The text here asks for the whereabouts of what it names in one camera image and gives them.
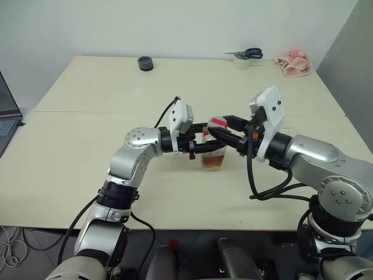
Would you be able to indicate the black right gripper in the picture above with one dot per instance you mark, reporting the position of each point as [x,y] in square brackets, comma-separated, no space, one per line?
[250,144]

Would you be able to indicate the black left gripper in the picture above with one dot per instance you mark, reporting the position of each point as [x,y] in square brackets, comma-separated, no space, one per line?
[184,144]

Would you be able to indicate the clear glass with amber drink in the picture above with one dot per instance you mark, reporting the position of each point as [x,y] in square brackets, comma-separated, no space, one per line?
[214,161]

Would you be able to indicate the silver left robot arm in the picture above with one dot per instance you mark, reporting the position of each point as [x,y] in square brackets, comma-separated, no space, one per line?
[137,151]

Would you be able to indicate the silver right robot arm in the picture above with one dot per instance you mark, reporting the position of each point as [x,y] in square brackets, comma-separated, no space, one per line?
[314,154]

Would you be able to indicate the white tape roll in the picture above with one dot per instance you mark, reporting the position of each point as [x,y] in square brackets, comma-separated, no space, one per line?
[241,63]

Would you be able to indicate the pink cloth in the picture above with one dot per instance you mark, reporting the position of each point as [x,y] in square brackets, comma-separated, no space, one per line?
[294,64]

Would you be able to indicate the black round lid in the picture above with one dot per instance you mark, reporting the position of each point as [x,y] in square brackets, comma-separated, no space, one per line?
[145,63]

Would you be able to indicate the small red tag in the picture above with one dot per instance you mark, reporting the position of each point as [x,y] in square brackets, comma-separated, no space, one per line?
[173,244]

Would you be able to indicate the dark rounded shape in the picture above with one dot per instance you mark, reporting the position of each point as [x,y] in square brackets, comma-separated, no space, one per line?
[236,261]
[161,264]

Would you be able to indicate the grey partition panel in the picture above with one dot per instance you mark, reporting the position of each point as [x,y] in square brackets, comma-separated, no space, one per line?
[346,64]

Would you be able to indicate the grey laptop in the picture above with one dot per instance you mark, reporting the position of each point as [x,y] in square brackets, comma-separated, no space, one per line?
[7,116]

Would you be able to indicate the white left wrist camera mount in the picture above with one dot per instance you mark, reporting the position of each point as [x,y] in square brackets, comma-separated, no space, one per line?
[178,115]

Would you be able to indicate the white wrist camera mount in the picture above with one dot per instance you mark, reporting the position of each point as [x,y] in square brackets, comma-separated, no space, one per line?
[178,115]
[274,116]

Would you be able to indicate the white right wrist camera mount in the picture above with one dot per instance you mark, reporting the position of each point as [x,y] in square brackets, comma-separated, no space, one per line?
[274,116]

